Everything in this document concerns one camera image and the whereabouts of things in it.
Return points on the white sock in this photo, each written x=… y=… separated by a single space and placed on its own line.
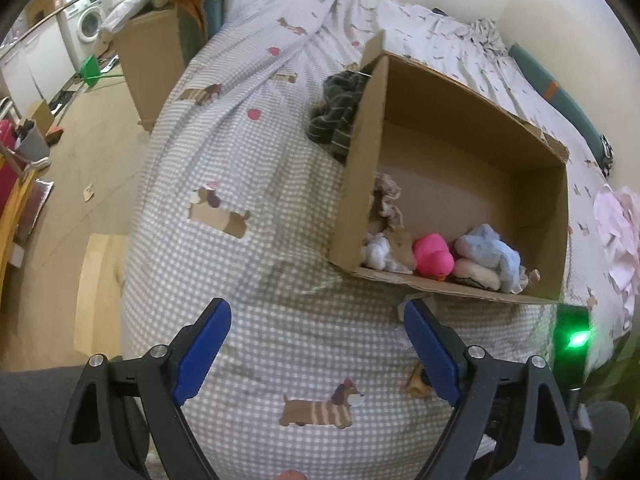
x=376 y=252

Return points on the shallow cardboard box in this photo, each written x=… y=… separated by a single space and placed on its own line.
x=450 y=160

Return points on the teal long cushion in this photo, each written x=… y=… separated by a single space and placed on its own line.
x=555 y=90

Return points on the grey bin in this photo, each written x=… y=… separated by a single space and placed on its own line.
x=32 y=142

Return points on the silver foil mat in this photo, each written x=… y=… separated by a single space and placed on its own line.
x=35 y=212

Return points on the person's left hand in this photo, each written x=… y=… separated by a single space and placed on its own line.
x=291 y=475

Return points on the pink rubber duck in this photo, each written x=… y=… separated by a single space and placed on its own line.
x=432 y=257

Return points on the yellow wooden chair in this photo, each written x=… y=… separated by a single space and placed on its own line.
x=17 y=210

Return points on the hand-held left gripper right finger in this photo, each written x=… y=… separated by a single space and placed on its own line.
x=432 y=355

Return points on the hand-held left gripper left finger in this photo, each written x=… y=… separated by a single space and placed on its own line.
x=200 y=355

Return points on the person's right forearm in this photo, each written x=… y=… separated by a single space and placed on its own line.
x=607 y=435

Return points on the small paper scrap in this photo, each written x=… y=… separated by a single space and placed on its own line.
x=89 y=193

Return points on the dark striped cloth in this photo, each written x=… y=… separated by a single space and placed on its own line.
x=332 y=110

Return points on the small brown cardboard box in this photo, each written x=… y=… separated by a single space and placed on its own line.
x=40 y=115

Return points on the tall cardboard box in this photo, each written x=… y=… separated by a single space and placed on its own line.
x=155 y=60

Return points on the light blue fluffy cloth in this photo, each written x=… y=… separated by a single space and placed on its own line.
x=492 y=250

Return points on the small beige cloth piece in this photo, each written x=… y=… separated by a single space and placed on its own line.
x=531 y=276

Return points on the white crumpled cloth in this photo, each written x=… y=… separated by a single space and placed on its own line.
x=127 y=7

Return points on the white washing machine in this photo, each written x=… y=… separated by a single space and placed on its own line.
x=87 y=22

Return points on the green dustpan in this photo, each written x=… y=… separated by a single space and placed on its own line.
x=91 y=70

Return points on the white kitchen cabinets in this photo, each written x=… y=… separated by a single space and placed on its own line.
x=35 y=70

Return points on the red bag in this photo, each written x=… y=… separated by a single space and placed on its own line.
x=6 y=160

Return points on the teal and orange folded blanket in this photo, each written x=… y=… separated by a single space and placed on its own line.
x=197 y=10

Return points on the beige sheer sock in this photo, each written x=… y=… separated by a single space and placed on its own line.
x=402 y=252

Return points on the pink crumpled cloth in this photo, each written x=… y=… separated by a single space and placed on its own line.
x=620 y=240

